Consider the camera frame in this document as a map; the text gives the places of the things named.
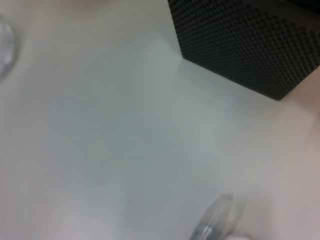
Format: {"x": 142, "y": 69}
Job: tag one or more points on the clear green-label water bottle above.
{"x": 5, "y": 50}

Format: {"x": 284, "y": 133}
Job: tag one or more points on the grey glitter pen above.
{"x": 212, "y": 220}

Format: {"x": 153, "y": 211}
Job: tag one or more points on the black mesh pen holder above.
{"x": 250, "y": 42}

